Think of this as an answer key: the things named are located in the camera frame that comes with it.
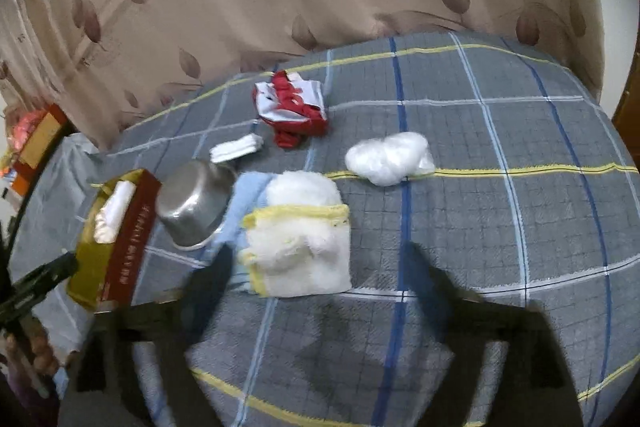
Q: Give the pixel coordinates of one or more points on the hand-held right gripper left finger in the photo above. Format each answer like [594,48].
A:
[212,274]

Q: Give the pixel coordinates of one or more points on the brown wooden door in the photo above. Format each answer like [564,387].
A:
[629,127]

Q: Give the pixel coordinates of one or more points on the grey plaid bed sheet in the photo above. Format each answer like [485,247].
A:
[475,237]

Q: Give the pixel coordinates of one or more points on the white plastic bag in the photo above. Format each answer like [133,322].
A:
[385,159]

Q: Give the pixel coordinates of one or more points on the stainless steel bowl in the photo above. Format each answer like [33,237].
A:
[192,207]

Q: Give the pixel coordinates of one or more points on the red and gold tissue box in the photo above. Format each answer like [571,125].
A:
[117,242]

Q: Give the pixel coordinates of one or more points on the white towel with yellow trim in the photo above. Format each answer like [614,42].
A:
[300,237]

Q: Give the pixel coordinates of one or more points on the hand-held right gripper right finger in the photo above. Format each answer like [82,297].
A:
[425,272]

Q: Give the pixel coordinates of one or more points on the beige leaf print curtain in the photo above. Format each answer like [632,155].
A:
[250,7]

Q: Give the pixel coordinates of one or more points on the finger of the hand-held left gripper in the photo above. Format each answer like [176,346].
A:
[47,274]

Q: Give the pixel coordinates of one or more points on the red and white cloth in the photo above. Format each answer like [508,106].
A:
[292,109]

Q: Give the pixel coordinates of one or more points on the person's left hand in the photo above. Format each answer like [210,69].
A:
[46,354]

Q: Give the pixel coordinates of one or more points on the light blue towel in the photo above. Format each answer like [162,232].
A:
[245,194]

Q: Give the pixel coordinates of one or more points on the small white cloth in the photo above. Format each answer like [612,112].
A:
[235,148]

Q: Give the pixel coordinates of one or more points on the orange cardboard box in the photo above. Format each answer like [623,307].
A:
[37,142]

